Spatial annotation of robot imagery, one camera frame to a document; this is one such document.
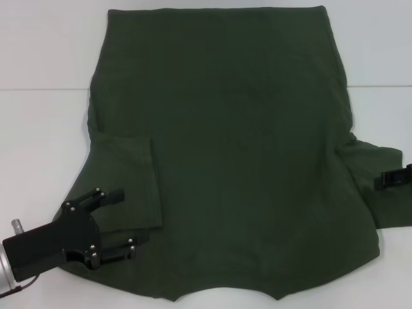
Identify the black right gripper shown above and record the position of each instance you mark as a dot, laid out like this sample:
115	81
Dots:
406	175

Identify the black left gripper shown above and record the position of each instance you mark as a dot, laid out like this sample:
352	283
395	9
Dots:
48	241

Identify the dark green t-shirt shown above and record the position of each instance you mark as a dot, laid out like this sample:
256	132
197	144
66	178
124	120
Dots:
231	145

